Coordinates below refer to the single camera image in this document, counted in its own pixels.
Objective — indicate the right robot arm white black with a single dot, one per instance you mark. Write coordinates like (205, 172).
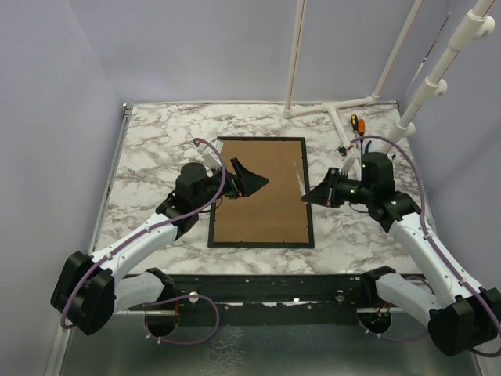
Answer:
(458, 313)

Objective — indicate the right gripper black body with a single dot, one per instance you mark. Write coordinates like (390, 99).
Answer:
(341, 189)

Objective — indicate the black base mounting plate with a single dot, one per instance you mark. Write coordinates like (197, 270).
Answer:
(264, 300)

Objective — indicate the black picture frame brown backing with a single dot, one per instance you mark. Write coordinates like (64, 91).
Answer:
(275, 216)

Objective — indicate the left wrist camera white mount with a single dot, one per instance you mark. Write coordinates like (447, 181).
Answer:
(209, 152)

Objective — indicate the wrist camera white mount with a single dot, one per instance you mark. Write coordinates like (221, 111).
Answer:
(209, 152)
(351, 165)

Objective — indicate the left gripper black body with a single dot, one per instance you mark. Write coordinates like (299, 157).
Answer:
(229, 189)

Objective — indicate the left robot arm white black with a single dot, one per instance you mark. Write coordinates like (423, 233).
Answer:
(91, 288)

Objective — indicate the blue handle pliers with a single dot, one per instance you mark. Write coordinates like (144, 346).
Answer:
(367, 147)

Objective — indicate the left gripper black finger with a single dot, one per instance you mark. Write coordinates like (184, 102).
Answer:
(248, 185)
(241, 173)

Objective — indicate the white PVC pipe stand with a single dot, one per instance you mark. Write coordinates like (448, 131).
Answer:
(332, 108)

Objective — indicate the white PVC jointed pole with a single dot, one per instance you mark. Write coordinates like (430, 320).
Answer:
(476, 24)

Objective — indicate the aluminium rail left edge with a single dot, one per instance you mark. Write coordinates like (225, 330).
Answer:
(126, 116)

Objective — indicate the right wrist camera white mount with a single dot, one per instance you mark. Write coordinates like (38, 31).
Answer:
(351, 165)

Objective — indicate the orange handle screwdriver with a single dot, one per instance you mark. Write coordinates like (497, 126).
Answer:
(361, 127)

